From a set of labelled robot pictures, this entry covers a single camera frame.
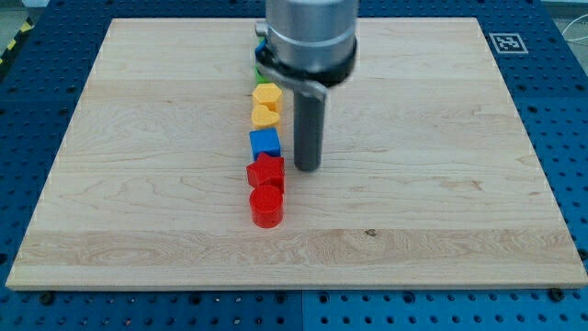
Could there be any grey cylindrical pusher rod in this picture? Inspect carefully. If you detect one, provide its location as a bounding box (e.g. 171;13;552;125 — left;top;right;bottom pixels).
293;92;322;172

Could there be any black clamp with metal bracket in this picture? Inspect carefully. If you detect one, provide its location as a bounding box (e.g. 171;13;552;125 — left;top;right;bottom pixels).
255;42;357;102

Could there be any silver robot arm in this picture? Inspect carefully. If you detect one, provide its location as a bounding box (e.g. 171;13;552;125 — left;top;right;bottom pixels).
254;0;358;172

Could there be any blue block behind arm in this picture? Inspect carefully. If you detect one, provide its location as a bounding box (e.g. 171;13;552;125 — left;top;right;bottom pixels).
254;38;266;62

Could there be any yellow hexagon block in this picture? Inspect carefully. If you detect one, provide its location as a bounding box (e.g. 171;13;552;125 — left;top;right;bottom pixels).
252;83;283;113

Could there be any yellow heart block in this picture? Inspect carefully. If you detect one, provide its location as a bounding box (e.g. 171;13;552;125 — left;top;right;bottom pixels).
251;105;281;130

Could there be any blue cube block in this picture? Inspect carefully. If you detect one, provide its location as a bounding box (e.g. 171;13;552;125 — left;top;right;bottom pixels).
249;128;281;161

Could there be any green block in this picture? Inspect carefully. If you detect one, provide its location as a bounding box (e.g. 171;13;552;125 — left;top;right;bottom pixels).
254;67;270;85

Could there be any red star block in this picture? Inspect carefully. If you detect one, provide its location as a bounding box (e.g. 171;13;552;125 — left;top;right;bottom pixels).
246;153;285;194

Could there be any red cylinder block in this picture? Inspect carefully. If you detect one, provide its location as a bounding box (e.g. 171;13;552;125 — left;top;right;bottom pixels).
249;185;284;228

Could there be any wooden board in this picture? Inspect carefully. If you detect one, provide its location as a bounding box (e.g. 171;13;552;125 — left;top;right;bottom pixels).
6;17;587;291

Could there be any white fiducial marker tag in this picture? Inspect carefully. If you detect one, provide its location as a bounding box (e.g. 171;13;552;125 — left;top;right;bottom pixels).
489;32;528;54

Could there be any white cable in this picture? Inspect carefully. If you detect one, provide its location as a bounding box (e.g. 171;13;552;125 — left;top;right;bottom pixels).
560;13;588;44

